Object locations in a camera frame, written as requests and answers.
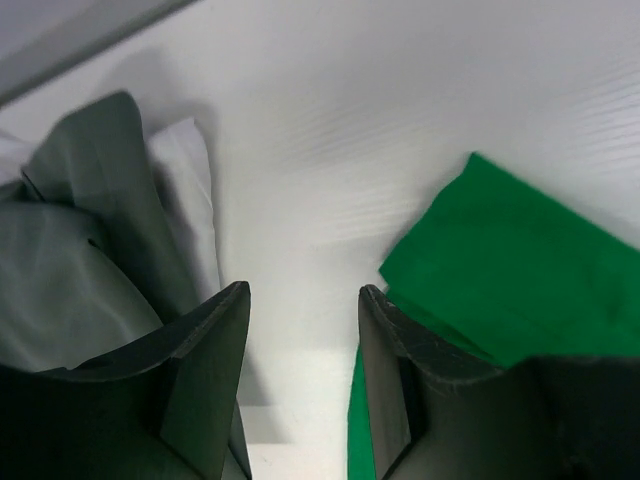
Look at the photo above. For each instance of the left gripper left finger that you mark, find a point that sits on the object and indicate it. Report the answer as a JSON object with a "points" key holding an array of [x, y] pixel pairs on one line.
{"points": [[161, 407]]}

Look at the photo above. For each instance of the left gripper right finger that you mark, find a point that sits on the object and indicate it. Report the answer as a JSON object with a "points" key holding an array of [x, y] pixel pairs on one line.
{"points": [[437, 412]]}

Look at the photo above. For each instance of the grey t shirt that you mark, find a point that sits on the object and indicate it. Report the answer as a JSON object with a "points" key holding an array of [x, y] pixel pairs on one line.
{"points": [[55, 246]]}

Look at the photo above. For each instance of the green t shirt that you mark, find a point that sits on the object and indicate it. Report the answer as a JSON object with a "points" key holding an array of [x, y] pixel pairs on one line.
{"points": [[505, 273]]}

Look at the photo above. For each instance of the white t shirt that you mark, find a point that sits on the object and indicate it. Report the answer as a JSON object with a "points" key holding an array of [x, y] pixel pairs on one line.
{"points": [[180, 169]]}

